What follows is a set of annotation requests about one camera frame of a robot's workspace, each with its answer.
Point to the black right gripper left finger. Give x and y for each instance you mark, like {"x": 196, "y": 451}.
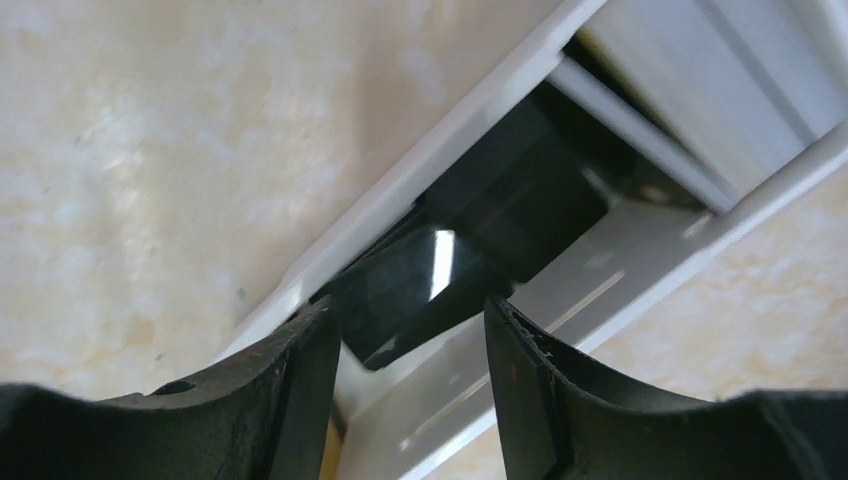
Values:
{"x": 261, "y": 413}

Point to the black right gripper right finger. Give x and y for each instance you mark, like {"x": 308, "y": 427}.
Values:
{"x": 562, "y": 414}

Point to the black card in tray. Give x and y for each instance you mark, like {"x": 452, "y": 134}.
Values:
{"x": 523, "y": 193}

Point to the white card tray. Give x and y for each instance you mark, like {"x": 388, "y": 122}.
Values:
{"x": 429, "y": 89}

